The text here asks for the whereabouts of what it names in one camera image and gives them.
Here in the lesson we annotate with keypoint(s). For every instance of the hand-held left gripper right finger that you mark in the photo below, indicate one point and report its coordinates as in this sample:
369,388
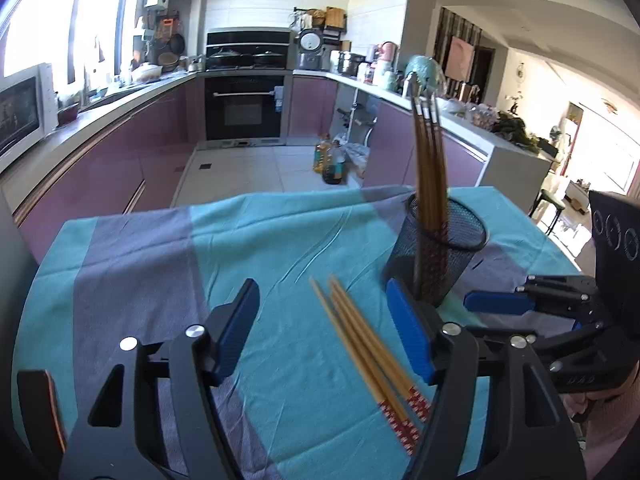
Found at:
410,330

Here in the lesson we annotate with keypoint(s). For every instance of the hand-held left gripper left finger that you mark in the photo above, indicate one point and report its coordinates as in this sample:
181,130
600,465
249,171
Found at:
232,330

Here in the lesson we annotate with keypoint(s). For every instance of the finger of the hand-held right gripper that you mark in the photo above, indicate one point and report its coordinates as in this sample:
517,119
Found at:
495,302
555,342

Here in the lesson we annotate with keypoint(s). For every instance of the black mesh pen holder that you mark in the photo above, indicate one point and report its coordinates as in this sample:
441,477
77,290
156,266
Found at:
450,260

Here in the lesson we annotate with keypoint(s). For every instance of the person's right hand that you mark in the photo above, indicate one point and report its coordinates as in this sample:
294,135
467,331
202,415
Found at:
610,440

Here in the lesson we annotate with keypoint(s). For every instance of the teal and grey tablecloth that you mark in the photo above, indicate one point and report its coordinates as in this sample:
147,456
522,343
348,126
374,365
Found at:
280,260

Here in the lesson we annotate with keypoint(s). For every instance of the dark round stool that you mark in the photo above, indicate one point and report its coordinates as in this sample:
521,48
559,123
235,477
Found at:
550,200

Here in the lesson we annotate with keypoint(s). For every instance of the bunch of leafy greens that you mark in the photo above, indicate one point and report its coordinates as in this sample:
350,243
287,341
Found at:
515,132

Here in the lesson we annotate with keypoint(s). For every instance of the white plastic bag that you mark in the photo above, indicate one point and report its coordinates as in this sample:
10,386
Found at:
357,160

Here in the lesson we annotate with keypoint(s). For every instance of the dark cooking oil bottle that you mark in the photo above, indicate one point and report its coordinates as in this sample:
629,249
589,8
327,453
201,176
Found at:
334,165

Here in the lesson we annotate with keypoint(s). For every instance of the purple kitchen base cabinets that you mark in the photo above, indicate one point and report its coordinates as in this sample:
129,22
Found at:
395,145
100,170

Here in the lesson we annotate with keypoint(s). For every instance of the clear plastic food container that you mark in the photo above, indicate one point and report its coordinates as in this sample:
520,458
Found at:
482,115

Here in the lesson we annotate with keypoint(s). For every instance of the yellow cooking oil bottle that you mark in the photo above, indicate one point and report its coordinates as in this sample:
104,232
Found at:
322,156

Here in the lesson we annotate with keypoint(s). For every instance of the dark slab with orange edge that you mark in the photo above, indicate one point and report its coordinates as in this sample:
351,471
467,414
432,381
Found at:
40,410

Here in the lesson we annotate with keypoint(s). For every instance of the black built-in oven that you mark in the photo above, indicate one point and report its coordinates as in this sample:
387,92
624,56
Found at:
242,107

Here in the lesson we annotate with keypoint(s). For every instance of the steel vacuum flask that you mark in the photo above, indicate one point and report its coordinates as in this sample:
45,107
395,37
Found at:
407,86

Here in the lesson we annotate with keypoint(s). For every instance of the teal countertop appliance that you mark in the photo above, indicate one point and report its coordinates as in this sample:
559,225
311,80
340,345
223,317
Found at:
425,72

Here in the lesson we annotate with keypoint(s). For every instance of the white plastic jug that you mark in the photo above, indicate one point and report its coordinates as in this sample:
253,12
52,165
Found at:
386,76

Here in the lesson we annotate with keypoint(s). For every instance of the white kitchen countertop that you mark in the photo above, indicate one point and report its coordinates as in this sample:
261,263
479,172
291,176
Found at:
100,111

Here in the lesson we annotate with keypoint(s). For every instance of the steel kettle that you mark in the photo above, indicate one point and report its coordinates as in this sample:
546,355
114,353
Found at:
196,64

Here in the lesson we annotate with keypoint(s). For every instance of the white casserole pot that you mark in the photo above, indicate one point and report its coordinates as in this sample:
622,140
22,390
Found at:
147,73

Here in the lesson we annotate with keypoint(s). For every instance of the dark red bowl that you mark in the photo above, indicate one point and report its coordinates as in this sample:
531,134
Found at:
68,114

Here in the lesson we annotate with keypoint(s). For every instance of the pink thermos jug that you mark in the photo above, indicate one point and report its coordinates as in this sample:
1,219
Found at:
388,52

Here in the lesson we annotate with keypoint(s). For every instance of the black lidded wok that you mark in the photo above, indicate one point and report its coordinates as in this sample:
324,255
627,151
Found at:
225,57
269,58

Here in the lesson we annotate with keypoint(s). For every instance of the stainless steel stock pot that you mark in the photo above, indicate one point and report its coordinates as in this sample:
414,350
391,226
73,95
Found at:
351,63

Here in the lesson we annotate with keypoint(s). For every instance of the hanging black frying pan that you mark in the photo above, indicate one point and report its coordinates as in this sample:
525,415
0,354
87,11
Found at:
177,45

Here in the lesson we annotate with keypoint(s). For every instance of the silver rice cooker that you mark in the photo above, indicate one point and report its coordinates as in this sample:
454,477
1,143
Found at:
311,50

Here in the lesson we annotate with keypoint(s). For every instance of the black range hood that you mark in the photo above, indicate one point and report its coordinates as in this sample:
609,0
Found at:
250,39

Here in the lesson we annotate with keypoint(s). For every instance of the chrome sink faucet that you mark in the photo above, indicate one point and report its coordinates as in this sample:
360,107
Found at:
94,65

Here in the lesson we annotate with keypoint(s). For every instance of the white microwave oven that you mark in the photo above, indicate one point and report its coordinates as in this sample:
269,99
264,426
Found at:
20,110

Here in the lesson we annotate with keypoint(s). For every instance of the wooden cutting board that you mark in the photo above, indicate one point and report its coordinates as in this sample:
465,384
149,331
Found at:
336,17

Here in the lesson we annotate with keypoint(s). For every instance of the large kitchen window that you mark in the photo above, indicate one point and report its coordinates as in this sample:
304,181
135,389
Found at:
95,5

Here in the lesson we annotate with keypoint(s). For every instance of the round wall clock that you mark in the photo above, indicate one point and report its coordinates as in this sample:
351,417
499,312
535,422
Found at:
520,74

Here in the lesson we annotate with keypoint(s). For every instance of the pink framed wall painting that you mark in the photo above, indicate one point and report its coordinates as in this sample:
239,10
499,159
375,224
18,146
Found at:
459,59

